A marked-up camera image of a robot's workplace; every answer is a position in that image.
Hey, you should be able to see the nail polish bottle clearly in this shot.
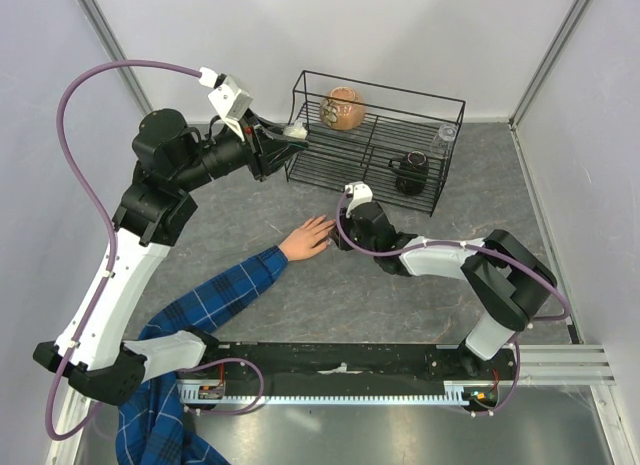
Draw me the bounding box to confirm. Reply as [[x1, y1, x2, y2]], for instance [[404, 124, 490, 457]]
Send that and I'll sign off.
[[282, 120, 308, 141]]

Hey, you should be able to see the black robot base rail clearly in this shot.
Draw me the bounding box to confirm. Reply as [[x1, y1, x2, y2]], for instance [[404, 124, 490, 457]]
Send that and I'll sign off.
[[178, 342, 517, 410]]

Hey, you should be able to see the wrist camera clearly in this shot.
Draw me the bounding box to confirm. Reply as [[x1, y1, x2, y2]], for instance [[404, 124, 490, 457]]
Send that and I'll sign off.
[[344, 181, 373, 218], [208, 74, 253, 141]]

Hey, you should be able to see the blue plaid sleeve forearm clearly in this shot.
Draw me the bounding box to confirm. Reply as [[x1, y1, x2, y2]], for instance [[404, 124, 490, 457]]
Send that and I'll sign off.
[[115, 246, 288, 464]]

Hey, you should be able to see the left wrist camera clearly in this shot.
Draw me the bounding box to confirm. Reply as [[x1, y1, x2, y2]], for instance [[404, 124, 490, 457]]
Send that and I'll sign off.
[[208, 74, 253, 141]]

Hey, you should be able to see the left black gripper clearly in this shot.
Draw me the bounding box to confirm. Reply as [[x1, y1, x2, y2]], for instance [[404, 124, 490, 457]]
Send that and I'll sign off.
[[176, 108, 310, 192]]

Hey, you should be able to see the mannequin hand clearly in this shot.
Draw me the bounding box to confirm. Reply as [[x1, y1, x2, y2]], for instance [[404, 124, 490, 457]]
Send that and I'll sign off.
[[278, 215, 335, 261]]

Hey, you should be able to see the brown ceramic bowl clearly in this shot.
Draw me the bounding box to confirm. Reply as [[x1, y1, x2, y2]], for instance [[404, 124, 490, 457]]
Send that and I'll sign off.
[[319, 87, 366, 131]]

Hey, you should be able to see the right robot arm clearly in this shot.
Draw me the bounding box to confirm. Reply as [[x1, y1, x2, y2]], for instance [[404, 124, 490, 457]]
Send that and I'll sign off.
[[333, 201, 557, 379]]

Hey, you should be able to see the clear glass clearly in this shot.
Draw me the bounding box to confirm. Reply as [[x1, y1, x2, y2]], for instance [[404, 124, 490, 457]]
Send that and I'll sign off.
[[428, 123, 458, 160]]

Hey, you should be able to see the black wire rack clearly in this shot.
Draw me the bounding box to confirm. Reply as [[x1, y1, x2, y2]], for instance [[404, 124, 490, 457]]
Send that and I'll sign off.
[[285, 70, 466, 215]]

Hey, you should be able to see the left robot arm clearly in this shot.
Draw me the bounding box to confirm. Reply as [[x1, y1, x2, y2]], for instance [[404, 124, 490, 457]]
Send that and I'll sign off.
[[33, 109, 308, 406]]

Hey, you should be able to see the black mug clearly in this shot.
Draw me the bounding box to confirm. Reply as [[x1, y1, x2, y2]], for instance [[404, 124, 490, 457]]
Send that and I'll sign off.
[[388, 151, 429, 196]]

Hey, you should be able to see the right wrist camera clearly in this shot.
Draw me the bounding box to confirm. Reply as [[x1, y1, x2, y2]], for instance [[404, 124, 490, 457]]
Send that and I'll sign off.
[[344, 181, 373, 218]]

